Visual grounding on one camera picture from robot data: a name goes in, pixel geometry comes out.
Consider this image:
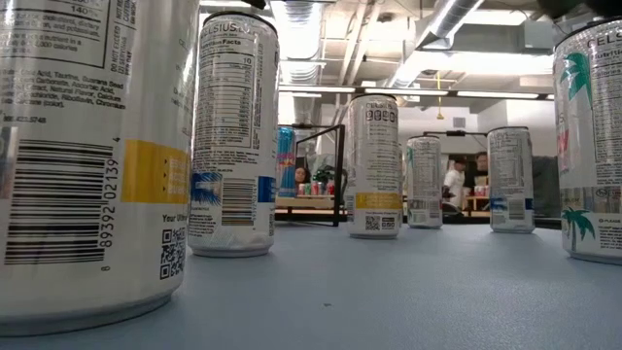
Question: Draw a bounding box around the blue silver Red Bull can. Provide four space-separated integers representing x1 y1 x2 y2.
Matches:
277 126 297 198

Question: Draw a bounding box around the white Celsius can yellow band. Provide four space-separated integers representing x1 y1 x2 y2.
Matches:
345 93 404 240
0 0 201 337

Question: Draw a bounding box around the white Celsius can blue band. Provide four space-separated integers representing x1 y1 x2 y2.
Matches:
487 125 536 234
188 11 282 259

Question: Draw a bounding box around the person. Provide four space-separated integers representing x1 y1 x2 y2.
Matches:
466 151 490 198
442 155 468 214
293 165 312 198

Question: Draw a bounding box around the long ceiling light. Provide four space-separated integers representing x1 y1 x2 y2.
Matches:
363 87 451 96
279 86 359 94
456 90 540 100

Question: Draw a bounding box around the white Celsius Peach Vibe can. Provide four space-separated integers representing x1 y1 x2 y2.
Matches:
552 18 622 266
405 135 444 230

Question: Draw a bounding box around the blue table mat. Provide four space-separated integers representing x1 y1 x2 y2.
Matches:
0 221 622 350

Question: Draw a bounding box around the black metal bar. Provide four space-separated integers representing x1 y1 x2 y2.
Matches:
421 128 490 138

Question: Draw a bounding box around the wooden shelf black metal frame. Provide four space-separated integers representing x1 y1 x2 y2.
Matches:
274 123 347 228

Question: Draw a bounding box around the yellow hanging cord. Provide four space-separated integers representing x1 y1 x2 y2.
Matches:
435 70 445 122

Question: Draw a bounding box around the silver ribbed air duct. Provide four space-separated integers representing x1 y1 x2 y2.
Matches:
269 0 326 128

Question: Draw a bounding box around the silver round air duct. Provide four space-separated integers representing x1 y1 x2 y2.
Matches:
386 0 487 89

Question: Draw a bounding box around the grey rectangular air duct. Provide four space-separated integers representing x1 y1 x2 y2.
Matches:
416 19 556 55

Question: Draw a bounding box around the black table frame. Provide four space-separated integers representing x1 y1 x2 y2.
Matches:
274 207 565 230

